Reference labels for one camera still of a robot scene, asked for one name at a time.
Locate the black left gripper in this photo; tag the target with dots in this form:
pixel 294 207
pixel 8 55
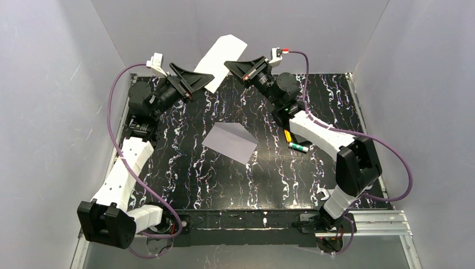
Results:
pixel 178 87

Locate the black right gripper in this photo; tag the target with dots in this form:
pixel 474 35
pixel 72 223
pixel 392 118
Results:
pixel 255 72

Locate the brown kraft envelope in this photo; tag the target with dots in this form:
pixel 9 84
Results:
pixel 226 48

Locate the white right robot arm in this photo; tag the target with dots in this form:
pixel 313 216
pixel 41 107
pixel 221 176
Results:
pixel 357 162

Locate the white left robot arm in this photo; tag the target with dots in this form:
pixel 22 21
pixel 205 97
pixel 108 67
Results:
pixel 106 218

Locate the green white glue stick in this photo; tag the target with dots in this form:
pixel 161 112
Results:
pixel 298 147

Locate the black flat box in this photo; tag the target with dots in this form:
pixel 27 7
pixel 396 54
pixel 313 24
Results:
pixel 302 141

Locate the silver open-end wrench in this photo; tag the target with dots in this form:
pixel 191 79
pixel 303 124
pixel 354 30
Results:
pixel 326 193

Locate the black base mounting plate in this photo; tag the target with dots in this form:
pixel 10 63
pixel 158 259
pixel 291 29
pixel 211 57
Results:
pixel 254 238

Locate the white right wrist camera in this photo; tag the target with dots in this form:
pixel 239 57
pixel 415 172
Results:
pixel 277 56

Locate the yellow handled screwdriver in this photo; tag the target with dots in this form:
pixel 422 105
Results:
pixel 288 136

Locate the aluminium front rail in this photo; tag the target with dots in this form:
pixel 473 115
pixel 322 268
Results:
pixel 361 222

